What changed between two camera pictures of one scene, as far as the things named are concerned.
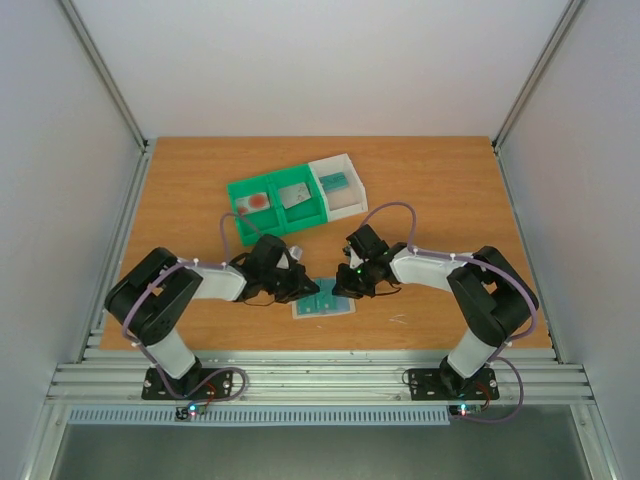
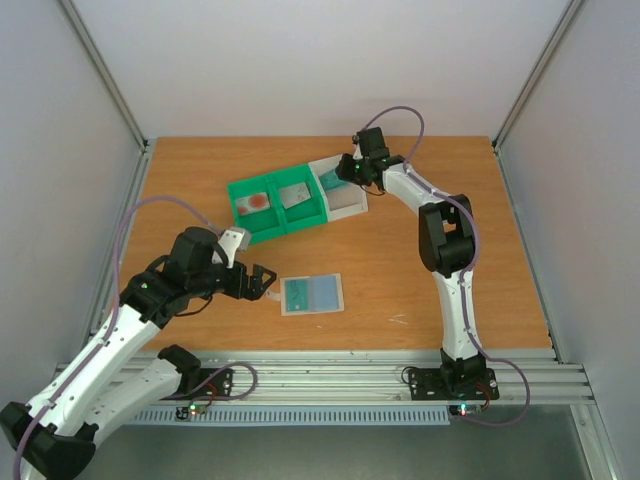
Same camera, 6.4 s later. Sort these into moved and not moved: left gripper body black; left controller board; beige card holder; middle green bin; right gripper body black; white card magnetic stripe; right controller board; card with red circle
Moved: beige card holder; right gripper body black; left gripper body black
Not moved: card with red circle; white card magnetic stripe; left controller board; right controller board; middle green bin
